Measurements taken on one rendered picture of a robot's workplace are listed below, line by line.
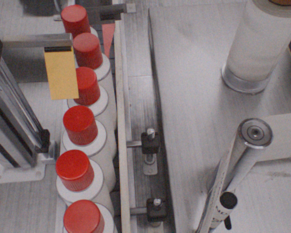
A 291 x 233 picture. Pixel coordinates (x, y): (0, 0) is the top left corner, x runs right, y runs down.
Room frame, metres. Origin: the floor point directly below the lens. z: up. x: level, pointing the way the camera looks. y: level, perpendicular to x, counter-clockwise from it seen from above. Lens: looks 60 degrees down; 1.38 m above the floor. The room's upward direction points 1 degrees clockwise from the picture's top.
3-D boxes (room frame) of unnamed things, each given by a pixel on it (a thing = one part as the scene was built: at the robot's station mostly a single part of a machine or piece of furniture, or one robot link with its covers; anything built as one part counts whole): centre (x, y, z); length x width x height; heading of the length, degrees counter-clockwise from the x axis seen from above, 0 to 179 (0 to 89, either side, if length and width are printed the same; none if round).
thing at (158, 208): (0.12, 0.00, 0.89); 0.06 x 0.03 x 0.12; 95
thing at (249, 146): (0.16, -0.12, 0.97); 0.05 x 0.05 x 0.19
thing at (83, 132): (0.17, 0.07, 0.98); 0.05 x 0.05 x 0.20
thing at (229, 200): (0.09, -0.08, 0.97); 0.02 x 0.02 x 0.19
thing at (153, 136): (0.23, -0.01, 0.89); 0.03 x 0.03 x 0.12; 5
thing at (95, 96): (0.22, 0.07, 0.98); 0.05 x 0.05 x 0.20
